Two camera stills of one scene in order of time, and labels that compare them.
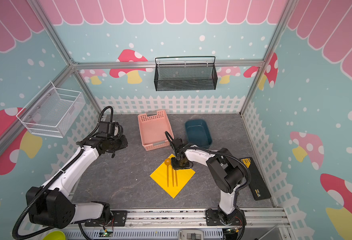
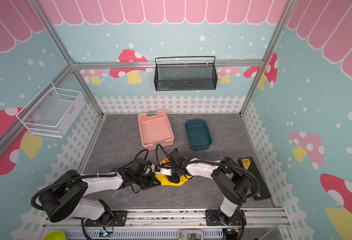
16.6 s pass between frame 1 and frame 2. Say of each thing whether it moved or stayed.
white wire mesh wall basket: stayed
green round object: stayed
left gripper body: moved
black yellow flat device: stayed
